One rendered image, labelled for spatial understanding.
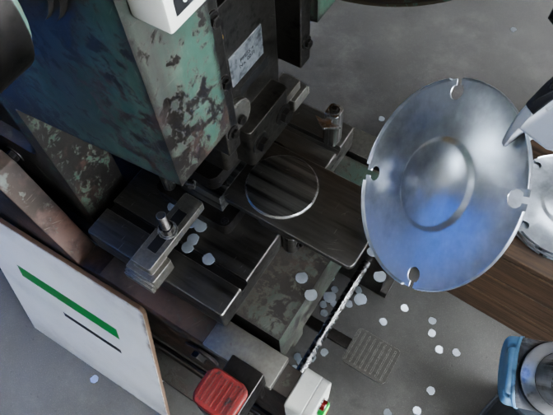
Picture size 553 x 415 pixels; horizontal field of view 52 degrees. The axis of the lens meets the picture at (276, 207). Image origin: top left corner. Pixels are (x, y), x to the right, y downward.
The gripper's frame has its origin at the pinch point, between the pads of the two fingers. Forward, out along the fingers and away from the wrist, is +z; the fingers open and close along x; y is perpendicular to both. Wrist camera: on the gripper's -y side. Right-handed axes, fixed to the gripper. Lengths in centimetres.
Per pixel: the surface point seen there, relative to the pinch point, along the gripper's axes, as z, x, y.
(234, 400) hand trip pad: 49, -10, 12
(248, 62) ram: 17.5, -19.3, -21.2
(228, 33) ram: 13.9, -26.2, -19.5
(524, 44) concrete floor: 6, 141, -90
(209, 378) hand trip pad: 51, -12, 8
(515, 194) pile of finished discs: 21, 72, -19
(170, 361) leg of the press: 113, 29, -19
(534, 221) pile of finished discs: 21, 72, -11
